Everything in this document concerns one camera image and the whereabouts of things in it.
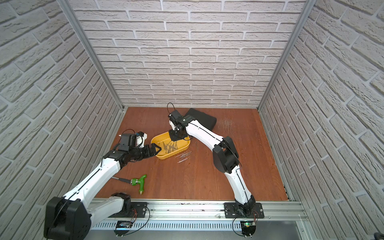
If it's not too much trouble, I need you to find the black plastic tool case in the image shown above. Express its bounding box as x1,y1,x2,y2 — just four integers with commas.
185,108,217,131

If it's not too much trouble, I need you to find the right controller board with cable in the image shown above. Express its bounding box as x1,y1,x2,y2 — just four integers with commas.
240,221,257,238

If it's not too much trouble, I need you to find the left controller board with cable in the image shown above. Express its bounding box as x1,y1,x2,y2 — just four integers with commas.
114,221,135,237

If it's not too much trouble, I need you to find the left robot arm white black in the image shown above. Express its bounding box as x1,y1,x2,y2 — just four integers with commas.
44,132,162,240

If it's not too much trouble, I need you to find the left aluminium corner post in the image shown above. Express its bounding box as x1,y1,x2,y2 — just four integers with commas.
58,0,125,111

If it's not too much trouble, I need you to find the controller board with cable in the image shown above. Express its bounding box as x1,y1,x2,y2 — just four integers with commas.
240,221,257,238
114,221,135,237

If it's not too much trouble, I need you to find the aluminium corner post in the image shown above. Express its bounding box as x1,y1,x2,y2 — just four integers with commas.
58,0,125,111
258,0,316,111

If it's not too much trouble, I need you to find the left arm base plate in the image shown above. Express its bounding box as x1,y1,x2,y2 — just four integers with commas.
110,202,148,218

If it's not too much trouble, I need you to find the aluminium front rail frame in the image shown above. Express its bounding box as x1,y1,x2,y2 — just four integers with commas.
90,199,314,240

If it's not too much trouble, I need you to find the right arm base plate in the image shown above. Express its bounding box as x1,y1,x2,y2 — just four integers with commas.
224,202,265,219

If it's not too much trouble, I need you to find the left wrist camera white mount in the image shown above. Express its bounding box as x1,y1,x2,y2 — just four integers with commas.
136,132,148,148

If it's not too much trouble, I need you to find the yellow plastic storage box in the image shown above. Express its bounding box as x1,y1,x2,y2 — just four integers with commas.
151,132,190,160

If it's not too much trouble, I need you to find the right aluminium corner post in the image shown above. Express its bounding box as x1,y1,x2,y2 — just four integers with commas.
258,0,316,111

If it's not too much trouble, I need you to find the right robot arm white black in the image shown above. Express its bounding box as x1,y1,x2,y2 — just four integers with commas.
168,109,256,217

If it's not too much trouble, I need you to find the steel nail bundle nail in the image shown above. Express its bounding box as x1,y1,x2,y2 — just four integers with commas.
177,151,192,158

